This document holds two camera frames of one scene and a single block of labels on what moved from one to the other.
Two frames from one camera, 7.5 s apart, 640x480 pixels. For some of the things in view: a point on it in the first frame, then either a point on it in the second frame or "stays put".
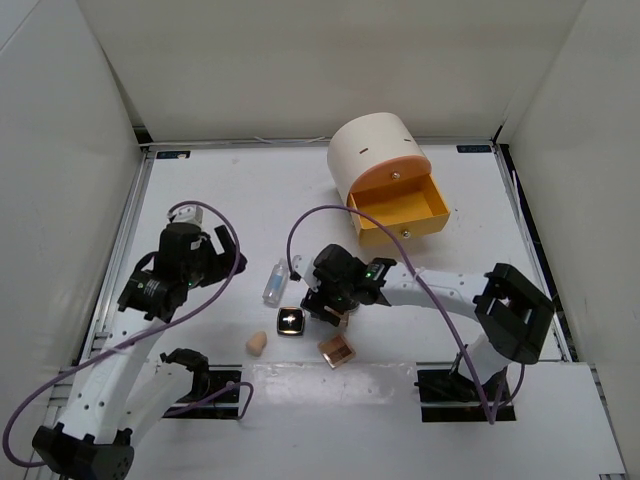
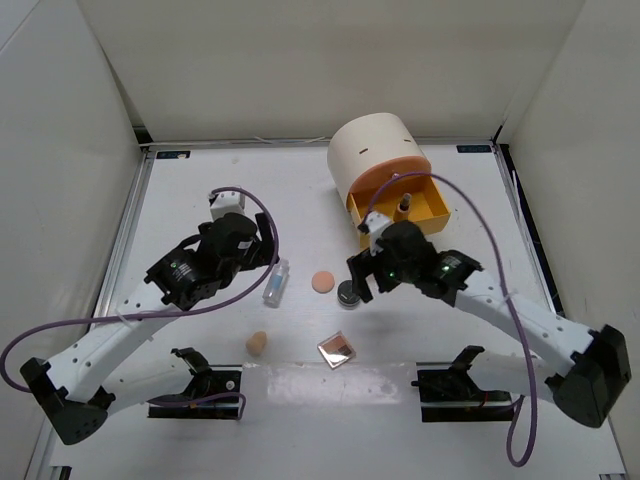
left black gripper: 222,262 -> 262,252
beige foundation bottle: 344,317 -> 403,207
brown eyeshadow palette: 336,350 stays put
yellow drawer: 409,206 stays put
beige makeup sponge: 256,343 stays put
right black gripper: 316,299 -> 361,266
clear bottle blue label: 277,284 stays put
